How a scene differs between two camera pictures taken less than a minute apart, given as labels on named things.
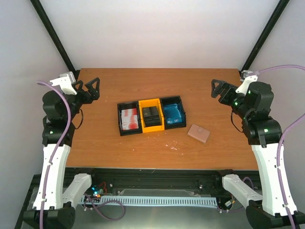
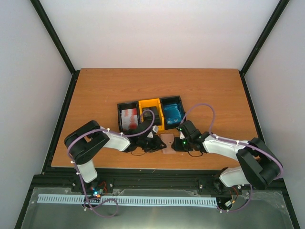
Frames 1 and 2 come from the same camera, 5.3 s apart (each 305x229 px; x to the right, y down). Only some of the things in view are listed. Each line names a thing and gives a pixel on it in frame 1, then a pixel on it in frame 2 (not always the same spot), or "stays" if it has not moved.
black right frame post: (279, 10) stays
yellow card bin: (150, 103) stays
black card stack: (151, 117) stays
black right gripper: (228, 88) → (177, 147)
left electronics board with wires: (97, 191) stays
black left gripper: (94, 94) → (156, 146)
